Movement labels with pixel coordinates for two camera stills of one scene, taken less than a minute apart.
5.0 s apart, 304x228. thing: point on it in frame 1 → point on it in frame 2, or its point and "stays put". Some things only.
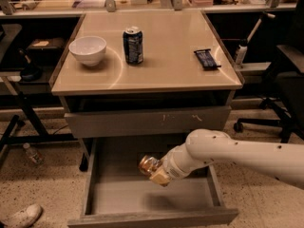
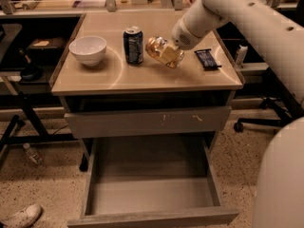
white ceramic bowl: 89,49 stays put
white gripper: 170,166 → 180,37
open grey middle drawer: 117,194 stays put
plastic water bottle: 34,157 stays put
